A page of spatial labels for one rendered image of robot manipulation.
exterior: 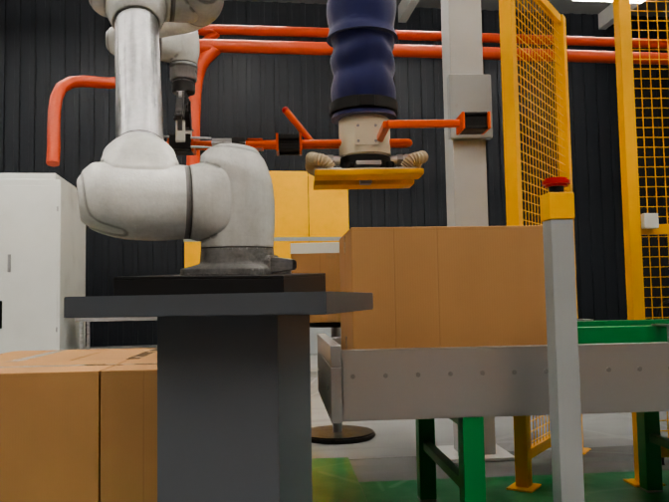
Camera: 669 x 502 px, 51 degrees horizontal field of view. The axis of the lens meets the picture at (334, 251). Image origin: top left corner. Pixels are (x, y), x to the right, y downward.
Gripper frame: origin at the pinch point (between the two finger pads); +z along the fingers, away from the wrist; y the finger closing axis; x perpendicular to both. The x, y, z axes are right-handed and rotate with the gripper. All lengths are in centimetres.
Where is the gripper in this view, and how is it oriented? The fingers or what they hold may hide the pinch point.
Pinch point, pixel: (183, 142)
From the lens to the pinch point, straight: 238.3
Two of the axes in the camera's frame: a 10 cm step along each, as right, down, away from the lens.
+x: -10.0, 0.2, -0.5
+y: -0.5, 0.7, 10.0
